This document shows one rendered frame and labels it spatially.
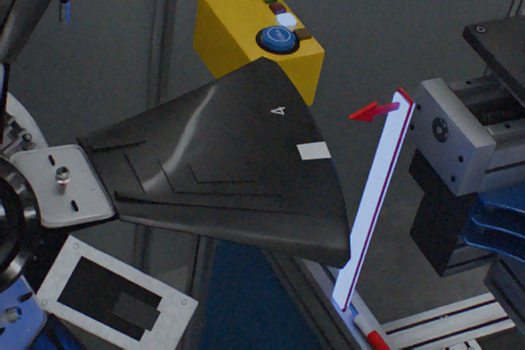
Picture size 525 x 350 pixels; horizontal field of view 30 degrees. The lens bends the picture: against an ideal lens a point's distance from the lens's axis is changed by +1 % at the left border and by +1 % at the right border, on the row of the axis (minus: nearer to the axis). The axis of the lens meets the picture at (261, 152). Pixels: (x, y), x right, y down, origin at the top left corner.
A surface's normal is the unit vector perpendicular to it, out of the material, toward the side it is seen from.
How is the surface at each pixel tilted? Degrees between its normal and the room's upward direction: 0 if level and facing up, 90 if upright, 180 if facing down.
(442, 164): 90
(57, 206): 7
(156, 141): 5
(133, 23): 90
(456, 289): 0
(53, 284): 50
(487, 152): 90
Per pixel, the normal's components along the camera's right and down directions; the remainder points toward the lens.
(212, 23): -0.88, 0.22
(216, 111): 0.23, -0.63
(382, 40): 0.46, 0.66
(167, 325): 0.44, 0.04
